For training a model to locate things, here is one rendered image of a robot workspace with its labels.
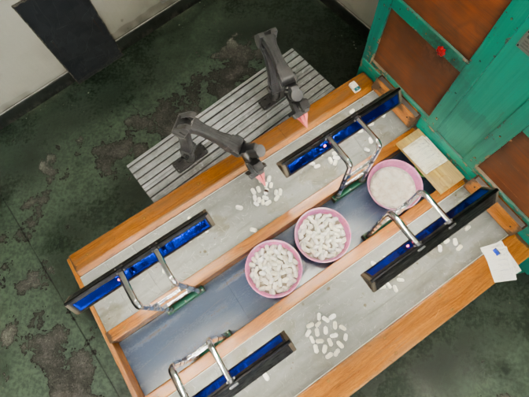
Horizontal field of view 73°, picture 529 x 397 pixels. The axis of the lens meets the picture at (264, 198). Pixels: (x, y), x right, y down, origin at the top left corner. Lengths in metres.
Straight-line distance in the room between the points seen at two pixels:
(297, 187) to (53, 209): 1.91
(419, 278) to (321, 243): 0.46
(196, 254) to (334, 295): 0.67
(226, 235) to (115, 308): 0.61
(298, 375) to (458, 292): 0.79
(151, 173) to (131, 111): 1.17
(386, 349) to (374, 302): 0.20
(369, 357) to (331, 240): 0.53
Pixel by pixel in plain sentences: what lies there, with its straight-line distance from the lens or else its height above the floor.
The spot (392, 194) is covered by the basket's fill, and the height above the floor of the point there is 0.73.
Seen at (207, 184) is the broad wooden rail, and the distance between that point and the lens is 1.84.
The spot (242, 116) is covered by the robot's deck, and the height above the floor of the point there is 0.67.
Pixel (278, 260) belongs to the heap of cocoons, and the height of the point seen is 0.74.
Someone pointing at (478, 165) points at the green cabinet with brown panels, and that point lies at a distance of 1.93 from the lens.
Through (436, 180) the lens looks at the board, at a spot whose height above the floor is 0.78.
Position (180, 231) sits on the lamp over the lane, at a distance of 1.43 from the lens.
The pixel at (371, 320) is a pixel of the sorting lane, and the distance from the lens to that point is 1.75.
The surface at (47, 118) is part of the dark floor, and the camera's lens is 3.44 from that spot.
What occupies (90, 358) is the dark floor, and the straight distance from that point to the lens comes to 2.75.
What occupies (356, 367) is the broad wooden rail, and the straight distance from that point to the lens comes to 1.72.
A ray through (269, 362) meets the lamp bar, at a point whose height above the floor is 1.09.
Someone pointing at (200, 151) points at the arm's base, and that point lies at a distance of 2.02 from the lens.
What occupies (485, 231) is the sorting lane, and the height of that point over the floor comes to 0.74.
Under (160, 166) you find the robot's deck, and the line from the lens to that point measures 2.05.
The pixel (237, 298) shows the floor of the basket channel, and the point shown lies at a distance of 1.79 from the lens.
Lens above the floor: 2.44
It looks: 71 degrees down
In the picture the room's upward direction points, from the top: 9 degrees counter-clockwise
